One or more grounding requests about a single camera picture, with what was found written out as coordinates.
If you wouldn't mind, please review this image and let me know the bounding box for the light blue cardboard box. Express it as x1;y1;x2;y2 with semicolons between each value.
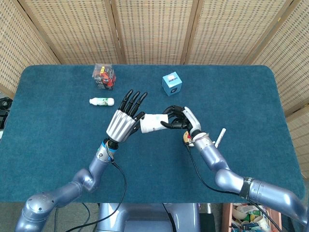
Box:
161;71;183;97

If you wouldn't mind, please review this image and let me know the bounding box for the woven folding screen panel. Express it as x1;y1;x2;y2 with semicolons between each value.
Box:
0;0;61;100
251;0;309;174
110;0;200;65
18;0;125;65
184;0;299;65

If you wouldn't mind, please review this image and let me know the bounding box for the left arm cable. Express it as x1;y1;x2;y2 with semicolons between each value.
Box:
89;160;128;228

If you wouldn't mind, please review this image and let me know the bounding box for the clear box with red toy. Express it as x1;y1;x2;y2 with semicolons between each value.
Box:
92;63;117;91

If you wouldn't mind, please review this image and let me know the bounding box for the blue carpet table mat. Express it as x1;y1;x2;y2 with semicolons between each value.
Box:
0;64;305;203

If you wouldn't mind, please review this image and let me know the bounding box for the grey robot torso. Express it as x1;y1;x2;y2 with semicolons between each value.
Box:
96;203;201;232

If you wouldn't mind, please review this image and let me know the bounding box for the white marker blue cap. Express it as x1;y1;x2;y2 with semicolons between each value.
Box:
214;128;227;147

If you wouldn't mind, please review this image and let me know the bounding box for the wooden crate of clutter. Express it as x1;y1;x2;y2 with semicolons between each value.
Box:
222;203;283;232

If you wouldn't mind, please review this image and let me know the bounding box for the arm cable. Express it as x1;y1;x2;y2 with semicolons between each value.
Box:
186;142;282;232
89;160;128;228

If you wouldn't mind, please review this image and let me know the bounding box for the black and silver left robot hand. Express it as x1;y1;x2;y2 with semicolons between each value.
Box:
106;89;148;143

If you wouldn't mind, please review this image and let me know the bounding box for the round gold tin red label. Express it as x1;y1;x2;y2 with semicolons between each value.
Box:
183;130;194;147

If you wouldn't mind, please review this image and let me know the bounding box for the white bottle green leaf print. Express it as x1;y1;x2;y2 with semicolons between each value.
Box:
89;97;115;107

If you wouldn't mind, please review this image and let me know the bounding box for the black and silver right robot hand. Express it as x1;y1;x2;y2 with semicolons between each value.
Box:
160;104;202;137

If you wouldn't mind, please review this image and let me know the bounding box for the black equipment beside table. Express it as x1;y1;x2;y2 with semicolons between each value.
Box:
0;95;13;129

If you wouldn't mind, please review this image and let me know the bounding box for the black floor cable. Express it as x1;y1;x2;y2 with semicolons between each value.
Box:
81;202;92;219

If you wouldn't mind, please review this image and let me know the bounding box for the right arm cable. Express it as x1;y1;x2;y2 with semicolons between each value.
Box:
186;142;282;232

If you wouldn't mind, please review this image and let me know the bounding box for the white paper cup blue print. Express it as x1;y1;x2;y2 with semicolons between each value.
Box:
140;113;170;134

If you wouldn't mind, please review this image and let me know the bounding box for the black box under table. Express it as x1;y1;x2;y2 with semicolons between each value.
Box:
199;212;216;232

